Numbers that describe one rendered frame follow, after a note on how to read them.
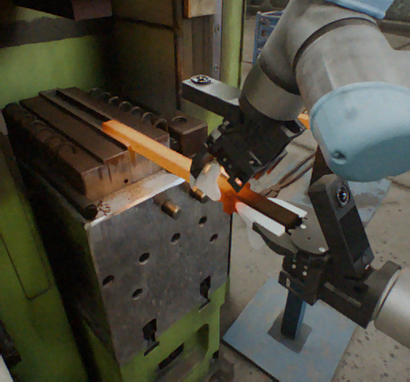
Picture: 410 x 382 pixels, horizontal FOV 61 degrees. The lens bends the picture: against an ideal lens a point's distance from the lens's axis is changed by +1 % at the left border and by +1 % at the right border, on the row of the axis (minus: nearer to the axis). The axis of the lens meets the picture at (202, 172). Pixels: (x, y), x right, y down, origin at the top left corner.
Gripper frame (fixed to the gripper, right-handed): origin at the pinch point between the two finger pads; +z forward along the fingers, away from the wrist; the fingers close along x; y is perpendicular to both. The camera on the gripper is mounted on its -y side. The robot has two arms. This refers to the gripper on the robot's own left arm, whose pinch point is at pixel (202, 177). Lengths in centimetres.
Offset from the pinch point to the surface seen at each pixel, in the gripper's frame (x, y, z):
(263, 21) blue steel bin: 331, -190, 150
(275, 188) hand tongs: 41, 4, 30
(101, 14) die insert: 1.6, -34.9, -5.0
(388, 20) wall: 752, -176, 195
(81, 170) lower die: -11.8, -15.7, 11.2
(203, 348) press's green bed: 14, 28, 80
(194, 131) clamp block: 14.9, -14.3, 11.3
